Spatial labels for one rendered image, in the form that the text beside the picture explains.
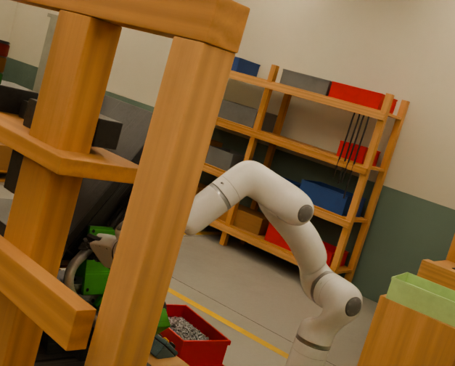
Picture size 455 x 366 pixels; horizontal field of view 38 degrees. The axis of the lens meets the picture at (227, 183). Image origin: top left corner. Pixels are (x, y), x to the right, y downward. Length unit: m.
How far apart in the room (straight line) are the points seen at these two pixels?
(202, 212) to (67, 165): 0.47
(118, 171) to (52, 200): 0.17
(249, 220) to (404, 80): 2.35
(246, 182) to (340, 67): 6.18
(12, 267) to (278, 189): 0.75
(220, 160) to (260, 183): 6.12
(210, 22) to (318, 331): 1.23
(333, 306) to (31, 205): 0.99
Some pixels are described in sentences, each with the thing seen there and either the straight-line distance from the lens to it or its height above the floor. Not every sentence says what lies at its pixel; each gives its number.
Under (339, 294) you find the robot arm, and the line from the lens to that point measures 2.11.
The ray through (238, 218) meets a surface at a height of 0.36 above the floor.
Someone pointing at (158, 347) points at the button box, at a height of 0.93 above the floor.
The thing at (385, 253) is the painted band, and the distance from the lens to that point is 7.52.
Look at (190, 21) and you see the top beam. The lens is 1.28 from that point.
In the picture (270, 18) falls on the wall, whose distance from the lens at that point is 8.63.
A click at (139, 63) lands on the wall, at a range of 9.91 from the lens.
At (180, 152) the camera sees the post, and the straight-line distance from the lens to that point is 1.26.
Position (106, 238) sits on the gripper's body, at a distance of 1.90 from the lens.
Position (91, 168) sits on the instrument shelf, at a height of 1.53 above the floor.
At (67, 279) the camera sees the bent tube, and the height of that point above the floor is 1.13.
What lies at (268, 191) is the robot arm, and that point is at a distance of 1.87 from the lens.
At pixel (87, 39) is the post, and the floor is 1.80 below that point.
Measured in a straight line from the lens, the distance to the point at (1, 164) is 8.16.
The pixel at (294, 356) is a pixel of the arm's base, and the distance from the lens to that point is 2.24.
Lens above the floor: 1.78
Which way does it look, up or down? 8 degrees down
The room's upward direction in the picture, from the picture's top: 16 degrees clockwise
